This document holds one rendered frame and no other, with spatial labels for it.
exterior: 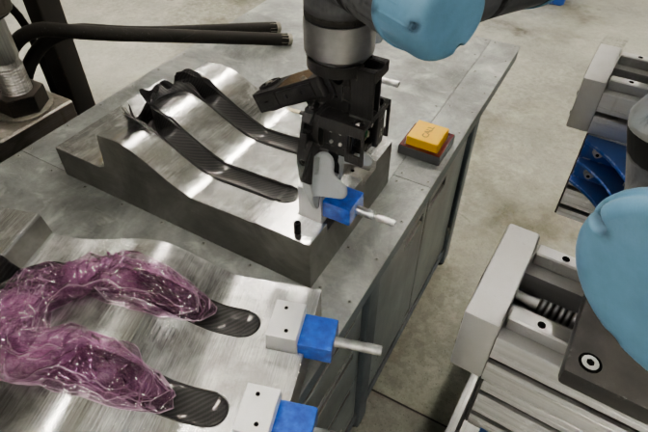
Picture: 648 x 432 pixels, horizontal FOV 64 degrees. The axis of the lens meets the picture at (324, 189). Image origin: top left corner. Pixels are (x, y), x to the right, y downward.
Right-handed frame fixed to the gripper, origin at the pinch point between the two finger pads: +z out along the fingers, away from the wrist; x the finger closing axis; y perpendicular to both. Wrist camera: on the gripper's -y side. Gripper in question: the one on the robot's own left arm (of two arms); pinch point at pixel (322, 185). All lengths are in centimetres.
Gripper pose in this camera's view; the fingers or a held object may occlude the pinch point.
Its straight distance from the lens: 70.0
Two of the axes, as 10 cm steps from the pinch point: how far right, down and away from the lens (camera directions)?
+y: 8.7, 3.4, -3.7
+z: 0.0, 7.4, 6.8
